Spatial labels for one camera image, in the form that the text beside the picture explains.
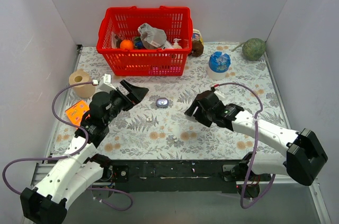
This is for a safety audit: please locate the blue lidded white jar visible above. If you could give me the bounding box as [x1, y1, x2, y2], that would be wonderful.
[207, 51, 231, 80]

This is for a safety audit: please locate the white pump bottle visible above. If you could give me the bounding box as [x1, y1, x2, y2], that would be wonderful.
[172, 38, 182, 49]

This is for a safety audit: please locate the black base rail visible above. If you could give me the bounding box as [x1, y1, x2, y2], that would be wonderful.
[100, 160, 242, 194]

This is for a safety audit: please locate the brown jar with label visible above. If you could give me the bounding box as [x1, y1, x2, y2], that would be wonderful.
[189, 29, 204, 57]

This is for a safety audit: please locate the orange snack box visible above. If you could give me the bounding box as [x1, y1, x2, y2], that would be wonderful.
[65, 100, 90, 126]

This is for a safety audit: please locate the green melon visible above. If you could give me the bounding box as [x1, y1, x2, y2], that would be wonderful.
[231, 38, 266, 61]

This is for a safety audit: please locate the purple earbud charging case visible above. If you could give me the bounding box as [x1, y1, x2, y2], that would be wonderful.
[156, 98, 169, 108]

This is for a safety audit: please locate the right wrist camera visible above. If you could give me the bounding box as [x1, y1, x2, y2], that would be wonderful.
[211, 86, 226, 100]

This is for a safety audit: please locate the grey crumpled bag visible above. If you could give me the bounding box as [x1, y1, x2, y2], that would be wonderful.
[138, 23, 167, 50]

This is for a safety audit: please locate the floral table mat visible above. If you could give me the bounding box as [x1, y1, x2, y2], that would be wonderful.
[51, 42, 291, 160]

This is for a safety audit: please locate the beige paper roll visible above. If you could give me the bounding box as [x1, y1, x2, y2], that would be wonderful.
[68, 69, 95, 98]

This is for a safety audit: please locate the red plastic shopping basket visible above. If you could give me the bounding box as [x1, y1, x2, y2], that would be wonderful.
[96, 6, 193, 76]

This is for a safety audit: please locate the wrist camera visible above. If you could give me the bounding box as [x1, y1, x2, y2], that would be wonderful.
[211, 86, 226, 100]
[92, 74, 117, 93]

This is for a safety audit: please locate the orange fruit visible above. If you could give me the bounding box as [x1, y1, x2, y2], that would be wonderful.
[120, 39, 134, 50]

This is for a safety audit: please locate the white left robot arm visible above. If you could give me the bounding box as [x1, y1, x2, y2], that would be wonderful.
[20, 79, 149, 223]

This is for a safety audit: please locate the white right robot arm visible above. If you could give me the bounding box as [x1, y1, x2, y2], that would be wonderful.
[185, 90, 328, 186]

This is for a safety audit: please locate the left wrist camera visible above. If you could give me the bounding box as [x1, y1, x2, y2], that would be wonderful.
[92, 74, 117, 93]

